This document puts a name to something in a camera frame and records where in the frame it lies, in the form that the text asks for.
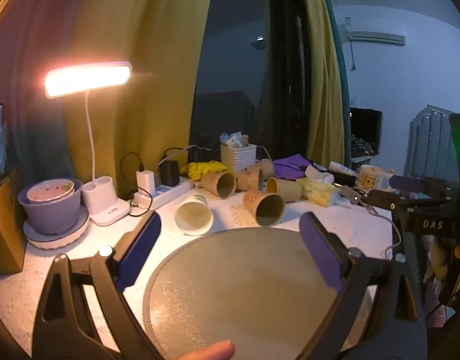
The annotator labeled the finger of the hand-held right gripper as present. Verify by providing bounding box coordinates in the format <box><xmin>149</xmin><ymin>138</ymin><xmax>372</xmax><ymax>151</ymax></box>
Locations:
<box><xmin>389</xmin><ymin>174</ymin><xmax>450</xmax><ymax>196</ymax></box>
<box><xmin>367</xmin><ymin>189</ymin><xmax>453</xmax><ymax>211</ymax></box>

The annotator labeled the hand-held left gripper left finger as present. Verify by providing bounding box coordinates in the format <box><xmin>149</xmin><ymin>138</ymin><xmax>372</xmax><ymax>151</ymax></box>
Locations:
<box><xmin>32</xmin><ymin>210</ymin><xmax>163</xmax><ymax>360</ymax></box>

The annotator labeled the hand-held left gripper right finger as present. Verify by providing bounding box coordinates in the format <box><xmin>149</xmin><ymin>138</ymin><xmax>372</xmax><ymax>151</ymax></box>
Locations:
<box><xmin>299</xmin><ymin>212</ymin><xmax>429</xmax><ymax>360</ymax></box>

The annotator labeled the brown paper cup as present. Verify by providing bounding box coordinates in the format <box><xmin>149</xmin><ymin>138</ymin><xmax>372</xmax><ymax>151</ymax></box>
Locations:
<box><xmin>256</xmin><ymin>158</ymin><xmax>275</xmax><ymax>178</ymax></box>
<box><xmin>266</xmin><ymin>177</ymin><xmax>303</xmax><ymax>200</ymax></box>
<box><xmin>202</xmin><ymin>172</ymin><xmax>237</xmax><ymax>199</ymax></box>
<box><xmin>235</xmin><ymin>169</ymin><xmax>263</xmax><ymax>191</ymax></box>
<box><xmin>244</xmin><ymin>190</ymin><xmax>285</xmax><ymax>227</ymax></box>

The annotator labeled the white paper cup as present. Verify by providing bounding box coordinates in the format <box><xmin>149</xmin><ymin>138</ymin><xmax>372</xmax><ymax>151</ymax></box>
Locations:
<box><xmin>175</xmin><ymin>191</ymin><xmax>214</xmax><ymax>236</ymax></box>

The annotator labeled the person's left hand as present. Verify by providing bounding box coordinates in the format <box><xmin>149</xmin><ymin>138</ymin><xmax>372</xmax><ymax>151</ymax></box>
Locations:
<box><xmin>172</xmin><ymin>339</ymin><xmax>236</xmax><ymax>360</ymax></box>

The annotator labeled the white mug yellow print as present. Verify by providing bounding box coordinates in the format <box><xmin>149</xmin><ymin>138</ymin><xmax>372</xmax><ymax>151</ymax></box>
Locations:
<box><xmin>355</xmin><ymin>165</ymin><xmax>393</xmax><ymax>192</ymax></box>

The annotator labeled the small brown device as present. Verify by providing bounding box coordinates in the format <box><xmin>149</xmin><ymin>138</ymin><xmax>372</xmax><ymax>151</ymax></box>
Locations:
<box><xmin>340</xmin><ymin>185</ymin><xmax>365</xmax><ymax>204</ymax></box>

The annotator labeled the white radiator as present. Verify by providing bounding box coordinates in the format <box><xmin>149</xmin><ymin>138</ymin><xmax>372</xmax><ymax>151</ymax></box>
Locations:
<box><xmin>404</xmin><ymin>104</ymin><xmax>455</xmax><ymax>188</ymax></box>

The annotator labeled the white tube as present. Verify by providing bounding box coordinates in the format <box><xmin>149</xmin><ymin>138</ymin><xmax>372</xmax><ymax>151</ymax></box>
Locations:
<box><xmin>329</xmin><ymin>161</ymin><xmax>358</xmax><ymax>177</ymax></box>

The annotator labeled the yellow tissue pack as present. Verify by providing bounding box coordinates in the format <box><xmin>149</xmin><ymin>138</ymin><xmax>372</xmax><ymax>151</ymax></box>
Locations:
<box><xmin>296</xmin><ymin>165</ymin><xmax>341</xmax><ymax>208</ymax></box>

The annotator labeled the white power strip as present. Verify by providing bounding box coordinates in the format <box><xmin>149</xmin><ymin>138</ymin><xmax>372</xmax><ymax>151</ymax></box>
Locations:
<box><xmin>130</xmin><ymin>176</ymin><xmax>195</xmax><ymax>209</ymax></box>

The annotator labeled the white charger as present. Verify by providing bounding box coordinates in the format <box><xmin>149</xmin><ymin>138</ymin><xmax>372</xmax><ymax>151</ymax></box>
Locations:
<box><xmin>136</xmin><ymin>170</ymin><xmax>156</xmax><ymax>194</ymax></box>

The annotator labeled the black monitor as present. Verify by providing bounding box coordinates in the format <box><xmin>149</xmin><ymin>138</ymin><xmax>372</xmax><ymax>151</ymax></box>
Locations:
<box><xmin>350</xmin><ymin>108</ymin><xmax>383</xmax><ymax>156</ymax></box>

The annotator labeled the white round plate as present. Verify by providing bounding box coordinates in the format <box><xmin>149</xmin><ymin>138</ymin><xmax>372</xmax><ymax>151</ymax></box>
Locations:
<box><xmin>23</xmin><ymin>206</ymin><xmax>90</xmax><ymax>250</ymax></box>

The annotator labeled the black charger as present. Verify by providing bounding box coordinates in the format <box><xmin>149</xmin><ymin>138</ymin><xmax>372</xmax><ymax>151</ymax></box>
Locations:
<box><xmin>160</xmin><ymin>160</ymin><xmax>180</xmax><ymax>187</ymax></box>

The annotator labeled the grey round tray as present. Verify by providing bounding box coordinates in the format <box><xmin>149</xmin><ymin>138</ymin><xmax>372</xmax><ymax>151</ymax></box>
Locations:
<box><xmin>144</xmin><ymin>227</ymin><xmax>384</xmax><ymax>360</ymax></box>

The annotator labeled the purple bowl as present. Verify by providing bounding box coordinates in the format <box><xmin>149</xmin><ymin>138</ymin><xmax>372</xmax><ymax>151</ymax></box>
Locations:
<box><xmin>18</xmin><ymin>178</ymin><xmax>84</xmax><ymax>235</ymax></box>

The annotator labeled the purple cloth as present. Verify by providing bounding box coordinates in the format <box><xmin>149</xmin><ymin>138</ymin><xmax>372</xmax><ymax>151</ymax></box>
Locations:
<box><xmin>273</xmin><ymin>154</ymin><xmax>316</xmax><ymax>179</ymax></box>

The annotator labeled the yellow cloth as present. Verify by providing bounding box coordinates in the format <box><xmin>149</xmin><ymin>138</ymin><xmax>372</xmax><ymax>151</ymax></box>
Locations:
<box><xmin>181</xmin><ymin>160</ymin><xmax>228</xmax><ymax>179</ymax></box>

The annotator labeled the pink bowl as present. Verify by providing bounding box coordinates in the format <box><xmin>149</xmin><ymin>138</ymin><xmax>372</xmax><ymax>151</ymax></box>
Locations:
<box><xmin>26</xmin><ymin>179</ymin><xmax>76</xmax><ymax>204</ymax></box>

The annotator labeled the white woven basket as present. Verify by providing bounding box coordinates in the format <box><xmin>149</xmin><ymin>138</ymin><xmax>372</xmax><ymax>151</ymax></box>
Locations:
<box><xmin>220</xmin><ymin>143</ymin><xmax>257</xmax><ymax>171</ymax></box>

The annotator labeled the cardboard box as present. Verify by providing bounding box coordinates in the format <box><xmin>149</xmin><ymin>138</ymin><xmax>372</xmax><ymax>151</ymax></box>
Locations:
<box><xmin>0</xmin><ymin>169</ymin><xmax>26</xmax><ymax>274</ymax></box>

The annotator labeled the yellow curtain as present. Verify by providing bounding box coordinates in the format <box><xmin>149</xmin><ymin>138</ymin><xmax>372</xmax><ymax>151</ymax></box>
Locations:
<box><xmin>297</xmin><ymin>0</ymin><xmax>345</xmax><ymax>166</ymax></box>
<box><xmin>61</xmin><ymin>0</ymin><xmax>217</xmax><ymax>199</ymax></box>

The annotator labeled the white air conditioner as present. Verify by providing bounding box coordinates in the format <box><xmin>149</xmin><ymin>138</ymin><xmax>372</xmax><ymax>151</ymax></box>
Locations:
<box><xmin>346</xmin><ymin>30</ymin><xmax>406</xmax><ymax>47</ymax></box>

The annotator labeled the white desk lamp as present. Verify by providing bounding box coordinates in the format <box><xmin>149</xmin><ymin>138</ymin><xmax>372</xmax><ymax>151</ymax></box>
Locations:
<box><xmin>44</xmin><ymin>61</ymin><xmax>134</xmax><ymax>227</ymax></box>

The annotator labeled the dark glass window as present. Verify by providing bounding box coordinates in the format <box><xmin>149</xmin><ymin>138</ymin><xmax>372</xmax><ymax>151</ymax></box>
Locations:
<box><xmin>188</xmin><ymin>0</ymin><xmax>313</xmax><ymax>166</ymax></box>

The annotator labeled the white cable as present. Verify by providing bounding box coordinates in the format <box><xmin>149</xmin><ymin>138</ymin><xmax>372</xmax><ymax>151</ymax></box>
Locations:
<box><xmin>157</xmin><ymin>144</ymin><xmax>221</xmax><ymax>166</ymax></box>
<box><xmin>359</xmin><ymin>202</ymin><xmax>403</xmax><ymax>259</ymax></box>

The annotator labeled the black cable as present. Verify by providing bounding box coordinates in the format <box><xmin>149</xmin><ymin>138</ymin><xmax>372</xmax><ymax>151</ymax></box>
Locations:
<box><xmin>119</xmin><ymin>152</ymin><xmax>145</xmax><ymax>200</ymax></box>

